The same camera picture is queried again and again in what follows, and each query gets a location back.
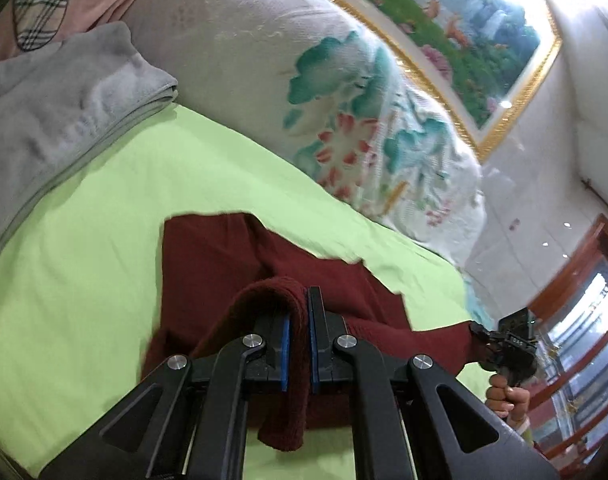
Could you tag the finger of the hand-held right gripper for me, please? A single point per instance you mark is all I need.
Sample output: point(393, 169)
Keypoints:
point(479, 336)

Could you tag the wooden glass cabinet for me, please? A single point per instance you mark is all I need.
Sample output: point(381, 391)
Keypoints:
point(583, 320)

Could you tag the light green bed sheet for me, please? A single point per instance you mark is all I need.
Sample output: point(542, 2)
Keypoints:
point(74, 310)

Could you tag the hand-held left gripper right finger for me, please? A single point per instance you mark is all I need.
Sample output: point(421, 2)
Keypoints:
point(312, 345)

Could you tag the maroon hooded knit sweater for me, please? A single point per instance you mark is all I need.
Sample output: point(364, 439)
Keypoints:
point(224, 270)

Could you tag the gold framed landscape painting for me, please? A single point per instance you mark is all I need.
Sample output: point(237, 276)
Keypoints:
point(458, 15)

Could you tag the white floral quilt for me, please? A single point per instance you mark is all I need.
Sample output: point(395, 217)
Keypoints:
point(264, 50)

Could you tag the person's right hand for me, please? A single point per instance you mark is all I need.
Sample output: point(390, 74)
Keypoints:
point(506, 400)

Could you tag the grey towel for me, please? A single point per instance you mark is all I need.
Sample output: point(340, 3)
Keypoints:
point(49, 125)

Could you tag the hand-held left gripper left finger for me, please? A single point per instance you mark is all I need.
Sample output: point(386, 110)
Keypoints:
point(283, 355)

